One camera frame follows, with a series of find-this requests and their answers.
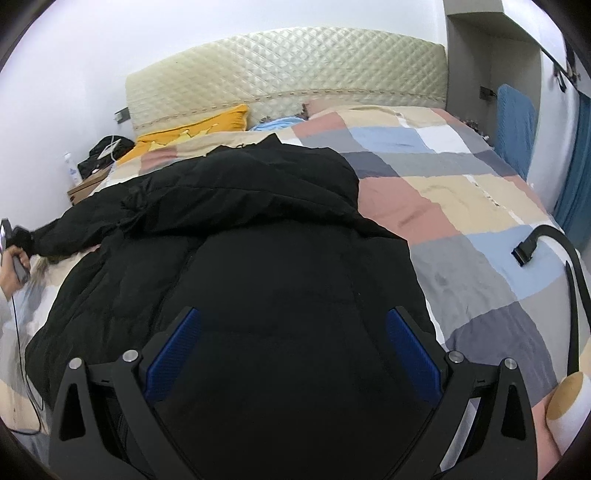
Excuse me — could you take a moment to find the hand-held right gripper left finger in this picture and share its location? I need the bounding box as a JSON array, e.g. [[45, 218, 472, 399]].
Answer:
[[46, 307, 204, 480]]

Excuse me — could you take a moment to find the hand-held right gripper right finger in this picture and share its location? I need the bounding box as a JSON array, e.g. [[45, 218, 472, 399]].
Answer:
[[387, 307, 540, 480]]

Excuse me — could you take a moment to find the black puffer jacket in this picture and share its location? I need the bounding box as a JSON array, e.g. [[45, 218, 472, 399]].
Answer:
[[25, 134, 438, 480]]

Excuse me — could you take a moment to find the person's left hand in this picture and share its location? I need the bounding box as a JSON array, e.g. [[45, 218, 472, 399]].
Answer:
[[0, 247, 25, 301]]

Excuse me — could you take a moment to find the wooden nightstand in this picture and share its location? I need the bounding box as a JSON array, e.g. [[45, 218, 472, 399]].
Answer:
[[67, 166, 114, 206]]

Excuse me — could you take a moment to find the white plastic bottle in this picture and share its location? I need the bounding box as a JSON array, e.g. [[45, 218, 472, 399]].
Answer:
[[64, 152, 82, 185]]

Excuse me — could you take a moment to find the black bag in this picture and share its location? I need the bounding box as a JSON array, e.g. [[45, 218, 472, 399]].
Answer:
[[77, 135, 135, 175]]

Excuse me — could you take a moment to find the pink cloth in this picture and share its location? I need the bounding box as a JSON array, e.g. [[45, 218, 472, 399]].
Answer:
[[530, 399, 563, 480]]

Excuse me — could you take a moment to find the patchwork checked blanket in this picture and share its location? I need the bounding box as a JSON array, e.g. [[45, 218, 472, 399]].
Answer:
[[0, 105, 568, 437]]

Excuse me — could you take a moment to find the cream brown-spotted plush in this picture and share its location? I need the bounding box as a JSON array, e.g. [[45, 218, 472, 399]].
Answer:
[[546, 371, 591, 457]]

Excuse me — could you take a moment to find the black belt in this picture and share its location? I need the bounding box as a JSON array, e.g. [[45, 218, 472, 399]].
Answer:
[[511, 224, 591, 377]]

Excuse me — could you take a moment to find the yellow pillow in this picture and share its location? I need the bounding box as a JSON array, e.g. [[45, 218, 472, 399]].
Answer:
[[121, 104, 250, 163]]

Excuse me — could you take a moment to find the teal curtain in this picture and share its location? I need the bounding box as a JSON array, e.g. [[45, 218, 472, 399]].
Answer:
[[551, 92, 591, 251]]

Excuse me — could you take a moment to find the blue towel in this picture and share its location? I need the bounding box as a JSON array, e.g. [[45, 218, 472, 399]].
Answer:
[[491, 83, 537, 179]]

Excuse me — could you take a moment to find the light blue cloth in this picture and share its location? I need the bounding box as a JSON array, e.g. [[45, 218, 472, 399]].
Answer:
[[249, 117, 306, 133]]

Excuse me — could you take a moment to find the cream quilted headboard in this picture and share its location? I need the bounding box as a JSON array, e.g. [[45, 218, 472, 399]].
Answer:
[[124, 31, 448, 140]]

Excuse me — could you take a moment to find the black cable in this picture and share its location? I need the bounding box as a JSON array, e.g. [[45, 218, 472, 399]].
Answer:
[[10, 277, 48, 435]]

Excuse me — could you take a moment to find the black hook rail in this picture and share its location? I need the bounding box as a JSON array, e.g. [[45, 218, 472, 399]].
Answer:
[[538, 41, 583, 94]]

